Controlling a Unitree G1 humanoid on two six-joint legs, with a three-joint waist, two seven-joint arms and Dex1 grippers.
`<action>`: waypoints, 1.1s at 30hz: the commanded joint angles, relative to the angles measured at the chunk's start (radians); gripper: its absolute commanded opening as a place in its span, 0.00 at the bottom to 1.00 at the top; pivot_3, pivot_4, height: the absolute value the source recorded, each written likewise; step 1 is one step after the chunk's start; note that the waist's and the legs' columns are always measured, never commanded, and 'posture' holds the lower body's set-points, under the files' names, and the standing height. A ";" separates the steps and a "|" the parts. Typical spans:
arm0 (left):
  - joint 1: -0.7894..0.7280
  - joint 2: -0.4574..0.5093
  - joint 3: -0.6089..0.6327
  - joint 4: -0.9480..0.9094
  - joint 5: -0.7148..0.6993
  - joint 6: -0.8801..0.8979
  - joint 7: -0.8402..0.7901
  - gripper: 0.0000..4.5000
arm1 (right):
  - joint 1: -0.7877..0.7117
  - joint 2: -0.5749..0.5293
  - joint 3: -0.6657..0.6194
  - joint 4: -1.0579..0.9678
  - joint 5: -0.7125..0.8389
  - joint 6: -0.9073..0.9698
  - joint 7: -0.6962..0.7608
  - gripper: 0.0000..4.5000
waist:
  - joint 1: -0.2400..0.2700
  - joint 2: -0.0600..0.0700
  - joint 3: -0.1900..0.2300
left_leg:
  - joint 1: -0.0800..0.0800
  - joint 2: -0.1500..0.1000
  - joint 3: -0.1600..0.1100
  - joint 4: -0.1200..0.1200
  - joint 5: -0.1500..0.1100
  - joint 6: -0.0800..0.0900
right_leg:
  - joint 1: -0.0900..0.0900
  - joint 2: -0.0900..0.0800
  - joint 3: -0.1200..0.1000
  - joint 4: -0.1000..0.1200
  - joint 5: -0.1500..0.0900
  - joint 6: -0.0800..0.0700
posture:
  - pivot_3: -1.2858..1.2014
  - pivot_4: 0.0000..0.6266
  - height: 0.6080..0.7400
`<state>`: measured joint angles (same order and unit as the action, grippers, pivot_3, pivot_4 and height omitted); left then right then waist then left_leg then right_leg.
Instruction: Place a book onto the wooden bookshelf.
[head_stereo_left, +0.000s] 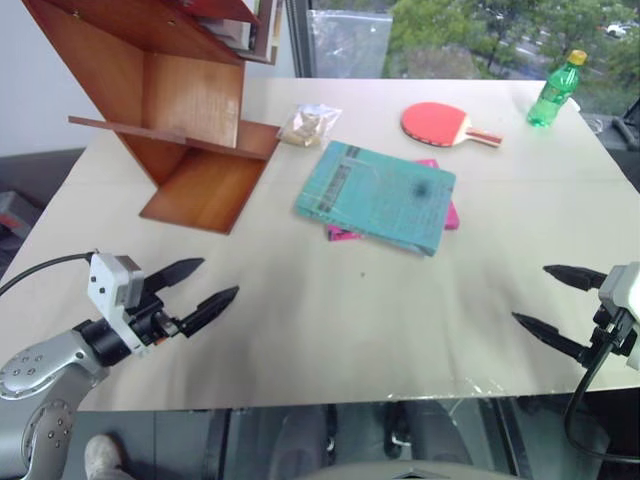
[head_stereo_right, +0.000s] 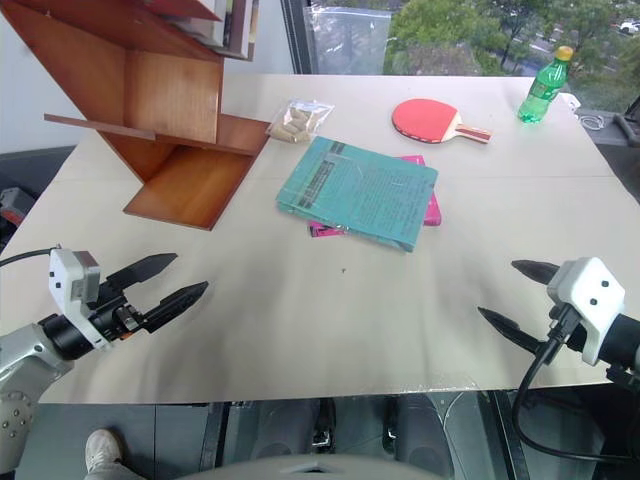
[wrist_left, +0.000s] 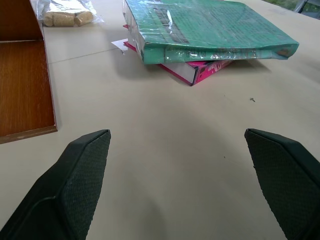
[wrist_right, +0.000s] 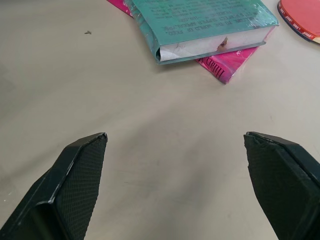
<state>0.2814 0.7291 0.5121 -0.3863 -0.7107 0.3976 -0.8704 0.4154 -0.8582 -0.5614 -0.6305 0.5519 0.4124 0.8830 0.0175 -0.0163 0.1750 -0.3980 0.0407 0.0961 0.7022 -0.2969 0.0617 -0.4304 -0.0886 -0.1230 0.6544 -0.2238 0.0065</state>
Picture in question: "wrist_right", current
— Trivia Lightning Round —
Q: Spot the red table tennis paddle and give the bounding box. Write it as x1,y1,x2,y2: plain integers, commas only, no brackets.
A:
276,0,320,46

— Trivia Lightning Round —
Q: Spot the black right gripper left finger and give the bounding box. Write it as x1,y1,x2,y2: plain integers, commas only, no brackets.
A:
0,132,108,240

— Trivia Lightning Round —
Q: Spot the pink paperback book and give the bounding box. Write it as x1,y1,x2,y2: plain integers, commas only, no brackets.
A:
106,0,267,85

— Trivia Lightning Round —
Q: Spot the teal hardcover book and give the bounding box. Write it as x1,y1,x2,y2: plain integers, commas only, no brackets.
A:
128,0,280,66

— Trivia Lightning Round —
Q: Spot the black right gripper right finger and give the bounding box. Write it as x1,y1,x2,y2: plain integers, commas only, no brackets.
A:
243,131,320,240

